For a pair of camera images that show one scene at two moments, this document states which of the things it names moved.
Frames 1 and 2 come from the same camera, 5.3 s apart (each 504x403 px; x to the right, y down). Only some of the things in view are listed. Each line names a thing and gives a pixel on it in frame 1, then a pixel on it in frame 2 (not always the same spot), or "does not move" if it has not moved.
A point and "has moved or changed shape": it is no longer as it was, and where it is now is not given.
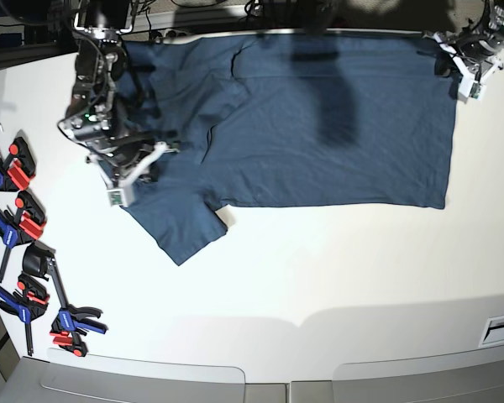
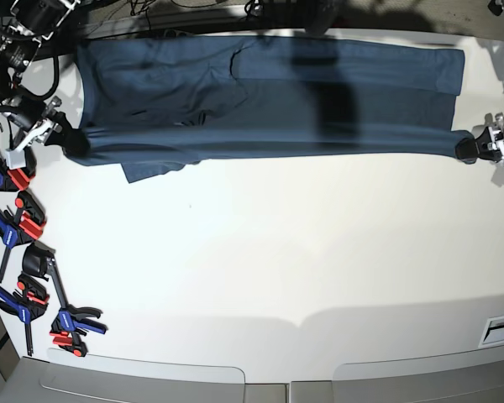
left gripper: (123, 149) to (33, 111)
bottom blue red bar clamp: (69, 327) does not move
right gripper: (477, 54) to (487, 145)
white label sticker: (501, 330) does not move
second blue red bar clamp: (25, 225) does not move
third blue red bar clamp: (28, 303) does not move
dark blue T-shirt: (284, 120) has moved or changed shape
